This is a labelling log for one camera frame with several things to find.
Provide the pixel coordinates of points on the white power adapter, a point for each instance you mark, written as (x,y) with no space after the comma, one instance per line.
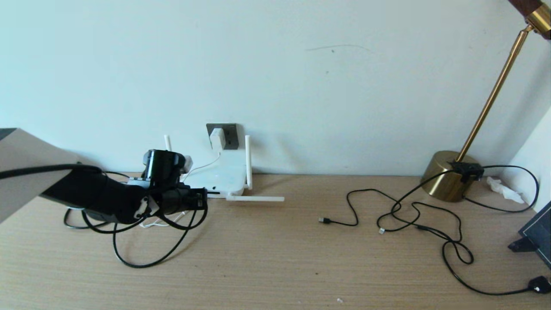
(217,138)

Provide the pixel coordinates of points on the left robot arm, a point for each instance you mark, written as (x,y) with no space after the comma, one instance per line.
(94,196)

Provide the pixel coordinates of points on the white wifi router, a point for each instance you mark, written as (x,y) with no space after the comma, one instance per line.
(224,176)

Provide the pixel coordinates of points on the grey wall socket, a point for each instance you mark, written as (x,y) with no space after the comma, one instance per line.
(232,137)

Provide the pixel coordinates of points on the crumpled white tissue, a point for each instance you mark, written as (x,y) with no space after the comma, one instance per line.
(501,188)

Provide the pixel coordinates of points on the brass desk lamp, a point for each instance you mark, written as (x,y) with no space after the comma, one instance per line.
(443,176)

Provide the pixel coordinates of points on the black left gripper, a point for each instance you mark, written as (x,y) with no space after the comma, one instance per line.
(176,201)

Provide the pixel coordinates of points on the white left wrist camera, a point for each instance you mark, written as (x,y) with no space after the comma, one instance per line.
(186,162)

